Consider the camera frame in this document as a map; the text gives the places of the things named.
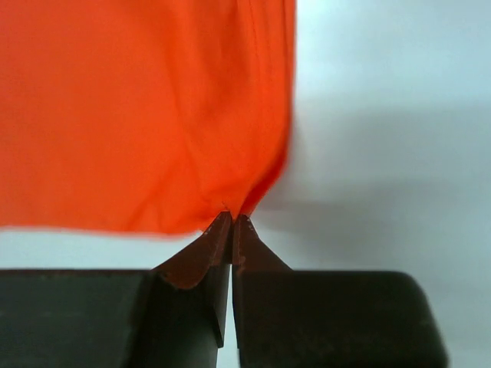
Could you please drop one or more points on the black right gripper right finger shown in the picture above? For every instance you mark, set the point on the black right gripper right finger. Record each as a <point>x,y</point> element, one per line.
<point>289,318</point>

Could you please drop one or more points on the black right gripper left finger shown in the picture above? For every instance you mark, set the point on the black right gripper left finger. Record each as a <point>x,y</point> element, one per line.
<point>173,315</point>

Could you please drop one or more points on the orange t-shirt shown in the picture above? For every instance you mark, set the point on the orange t-shirt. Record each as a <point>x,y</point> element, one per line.
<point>142,116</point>

